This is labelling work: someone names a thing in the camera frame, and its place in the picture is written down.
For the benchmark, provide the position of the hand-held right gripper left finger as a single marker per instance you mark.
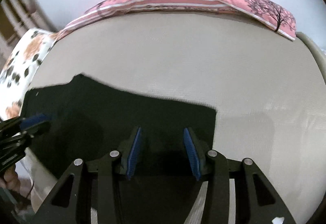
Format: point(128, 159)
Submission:
point(133, 152)

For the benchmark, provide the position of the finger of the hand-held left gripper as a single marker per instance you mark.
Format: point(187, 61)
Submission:
point(35, 130)
point(35, 120)

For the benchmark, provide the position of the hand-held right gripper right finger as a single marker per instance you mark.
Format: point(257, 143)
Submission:
point(191, 152)

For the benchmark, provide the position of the black pants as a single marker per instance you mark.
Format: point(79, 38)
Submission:
point(101, 117)

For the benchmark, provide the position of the person's left hand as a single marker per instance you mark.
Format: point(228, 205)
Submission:
point(11, 180)

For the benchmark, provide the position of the white floral pillow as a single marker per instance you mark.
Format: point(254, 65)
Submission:
point(15, 86)

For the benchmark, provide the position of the beige curtain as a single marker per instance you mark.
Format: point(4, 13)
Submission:
point(20, 15)

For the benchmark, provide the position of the beige blanket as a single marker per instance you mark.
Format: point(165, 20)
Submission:
point(313, 48)

